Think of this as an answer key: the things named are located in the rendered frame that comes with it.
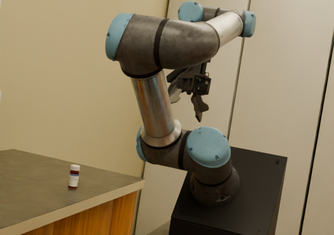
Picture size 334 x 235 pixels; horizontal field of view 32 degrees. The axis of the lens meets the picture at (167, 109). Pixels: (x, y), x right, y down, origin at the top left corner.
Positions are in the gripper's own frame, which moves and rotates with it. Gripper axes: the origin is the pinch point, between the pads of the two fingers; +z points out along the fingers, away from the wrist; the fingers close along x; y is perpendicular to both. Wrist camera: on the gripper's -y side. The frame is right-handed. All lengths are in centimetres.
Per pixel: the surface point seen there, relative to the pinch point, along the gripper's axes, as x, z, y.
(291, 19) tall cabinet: 186, -92, -133
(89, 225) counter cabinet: 3, 44, -46
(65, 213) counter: -17, 37, -30
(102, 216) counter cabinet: 12, 41, -51
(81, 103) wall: 52, -5, -160
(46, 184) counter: -12, 32, -57
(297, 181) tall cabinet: 210, 18, -123
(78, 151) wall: 59, 23, -165
